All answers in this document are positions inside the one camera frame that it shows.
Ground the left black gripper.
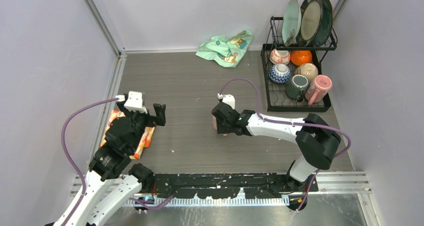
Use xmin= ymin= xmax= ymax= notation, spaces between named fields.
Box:
xmin=119 ymin=100 xmax=166 ymax=152

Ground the pale pink mug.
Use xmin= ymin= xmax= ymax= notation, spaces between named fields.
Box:
xmin=212 ymin=116 xmax=228 ymax=136

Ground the dark green mug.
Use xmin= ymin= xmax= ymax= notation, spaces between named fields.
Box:
xmin=285 ymin=75 xmax=309 ymax=102

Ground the orange coral pattern bowl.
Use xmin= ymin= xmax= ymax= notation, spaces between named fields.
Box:
xmin=269 ymin=49 xmax=291 ymax=65

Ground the white bowl orange outside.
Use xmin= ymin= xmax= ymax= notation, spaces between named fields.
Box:
xmin=290 ymin=50 xmax=313 ymax=66

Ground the white ceramic bowl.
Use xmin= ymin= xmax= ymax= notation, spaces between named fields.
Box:
xmin=294 ymin=63 xmax=319 ymax=83

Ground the pink glass mug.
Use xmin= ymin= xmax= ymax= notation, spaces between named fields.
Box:
xmin=305 ymin=75 xmax=333 ymax=106

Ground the mint green flower plate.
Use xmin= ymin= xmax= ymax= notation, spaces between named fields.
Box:
xmin=281 ymin=0 xmax=302 ymax=47

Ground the black rimmed cream plate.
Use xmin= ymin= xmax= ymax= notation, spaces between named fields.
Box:
xmin=296 ymin=0 xmax=323 ymax=47

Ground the dark blue floral plate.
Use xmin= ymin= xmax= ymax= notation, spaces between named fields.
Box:
xmin=312 ymin=0 xmax=334 ymax=47

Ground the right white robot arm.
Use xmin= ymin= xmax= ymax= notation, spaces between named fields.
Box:
xmin=211 ymin=102 xmax=341 ymax=191

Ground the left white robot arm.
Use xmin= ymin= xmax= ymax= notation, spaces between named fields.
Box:
xmin=52 ymin=102 xmax=166 ymax=225

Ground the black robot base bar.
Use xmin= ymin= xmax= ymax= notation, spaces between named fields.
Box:
xmin=139 ymin=172 xmax=318 ymax=199

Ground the orange floral cloth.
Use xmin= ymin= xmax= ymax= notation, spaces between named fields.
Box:
xmin=99 ymin=110 xmax=155 ymax=160

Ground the mint green cartoon cloth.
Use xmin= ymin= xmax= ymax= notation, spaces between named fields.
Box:
xmin=195 ymin=30 xmax=253 ymax=68

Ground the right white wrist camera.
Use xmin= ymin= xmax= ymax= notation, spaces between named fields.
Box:
xmin=217 ymin=93 xmax=236 ymax=109

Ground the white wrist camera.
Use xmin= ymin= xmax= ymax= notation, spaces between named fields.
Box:
xmin=115 ymin=91 xmax=148 ymax=114
xmin=217 ymin=93 xmax=236 ymax=109

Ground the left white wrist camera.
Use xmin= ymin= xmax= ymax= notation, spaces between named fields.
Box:
xmin=115 ymin=91 xmax=148 ymax=114

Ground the black wire dish rack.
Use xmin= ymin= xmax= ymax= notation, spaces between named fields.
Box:
xmin=260 ymin=16 xmax=339 ymax=113

